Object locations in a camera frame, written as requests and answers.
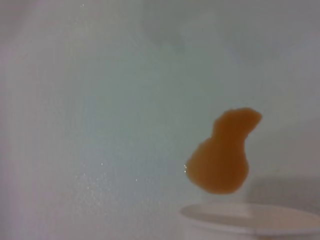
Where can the white paper cup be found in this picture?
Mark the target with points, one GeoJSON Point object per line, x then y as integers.
{"type": "Point", "coordinates": [225, 225]}

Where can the orange-brown liquid stain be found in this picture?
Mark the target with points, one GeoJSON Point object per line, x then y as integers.
{"type": "Point", "coordinates": [220, 162]}

